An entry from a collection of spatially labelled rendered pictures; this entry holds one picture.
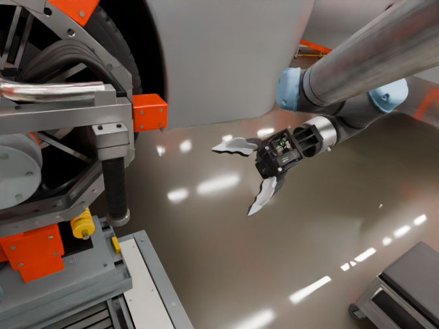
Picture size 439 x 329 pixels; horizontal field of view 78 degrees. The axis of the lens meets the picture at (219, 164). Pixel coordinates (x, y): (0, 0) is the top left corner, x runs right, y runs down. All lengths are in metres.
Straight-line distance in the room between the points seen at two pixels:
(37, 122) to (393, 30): 0.44
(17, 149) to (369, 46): 0.51
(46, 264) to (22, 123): 0.55
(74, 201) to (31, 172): 0.27
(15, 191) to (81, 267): 0.65
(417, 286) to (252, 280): 0.66
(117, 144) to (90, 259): 0.78
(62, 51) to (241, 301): 1.17
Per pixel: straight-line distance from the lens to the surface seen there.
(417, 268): 1.40
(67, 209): 0.81
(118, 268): 1.22
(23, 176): 0.56
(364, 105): 0.56
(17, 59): 0.73
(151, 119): 0.72
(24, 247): 0.87
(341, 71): 0.40
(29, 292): 1.17
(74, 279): 1.16
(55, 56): 0.51
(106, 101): 0.46
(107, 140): 0.45
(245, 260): 1.49
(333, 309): 1.51
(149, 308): 1.22
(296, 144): 0.54
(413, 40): 0.32
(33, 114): 0.45
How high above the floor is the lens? 1.17
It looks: 34 degrees down
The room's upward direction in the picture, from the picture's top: 10 degrees clockwise
